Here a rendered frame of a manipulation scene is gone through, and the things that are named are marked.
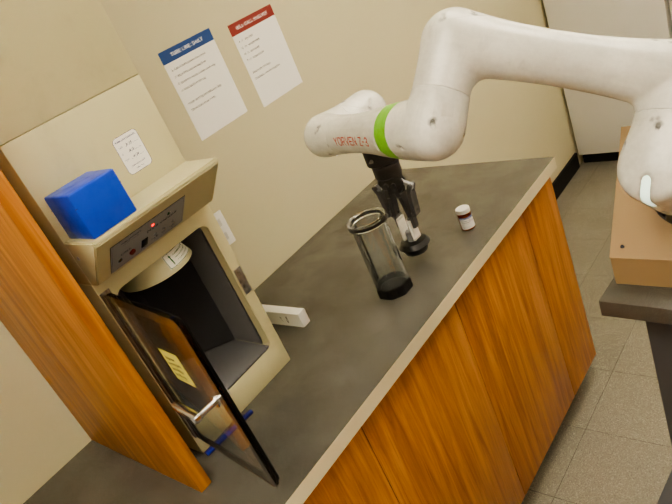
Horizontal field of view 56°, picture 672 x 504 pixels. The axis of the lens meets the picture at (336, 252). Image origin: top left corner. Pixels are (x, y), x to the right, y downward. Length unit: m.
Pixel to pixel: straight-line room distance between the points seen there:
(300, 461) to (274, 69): 1.34
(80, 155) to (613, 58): 0.98
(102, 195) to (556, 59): 0.84
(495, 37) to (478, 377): 0.99
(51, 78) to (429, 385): 1.09
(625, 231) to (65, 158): 1.13
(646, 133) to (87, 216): 0.98
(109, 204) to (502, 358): 1.23
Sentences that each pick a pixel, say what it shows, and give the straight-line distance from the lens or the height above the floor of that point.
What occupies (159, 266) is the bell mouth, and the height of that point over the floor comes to 1.35.
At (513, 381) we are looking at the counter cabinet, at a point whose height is 0.47.
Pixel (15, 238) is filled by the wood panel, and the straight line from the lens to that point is 1.21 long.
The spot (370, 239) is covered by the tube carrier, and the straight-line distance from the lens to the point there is 1.59.
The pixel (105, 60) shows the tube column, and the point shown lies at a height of 1.76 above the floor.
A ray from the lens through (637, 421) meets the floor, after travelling 2.51.
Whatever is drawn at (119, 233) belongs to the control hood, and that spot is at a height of 1.50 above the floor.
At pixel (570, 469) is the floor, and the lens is 2.40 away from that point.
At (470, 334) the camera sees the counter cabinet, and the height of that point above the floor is 0.75.
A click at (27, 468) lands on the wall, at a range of 1.82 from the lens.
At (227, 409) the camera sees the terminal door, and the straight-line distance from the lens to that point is 1.14.
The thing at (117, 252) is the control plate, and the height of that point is 1.46.
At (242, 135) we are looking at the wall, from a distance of 2.08.
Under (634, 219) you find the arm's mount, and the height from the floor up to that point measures 1.07.
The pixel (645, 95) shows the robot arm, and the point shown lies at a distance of 1.25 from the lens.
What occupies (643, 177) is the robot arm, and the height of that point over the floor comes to 1.26.
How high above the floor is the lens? 1.81
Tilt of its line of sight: 25 degrees down
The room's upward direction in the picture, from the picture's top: 24 degrees counter-clockwise
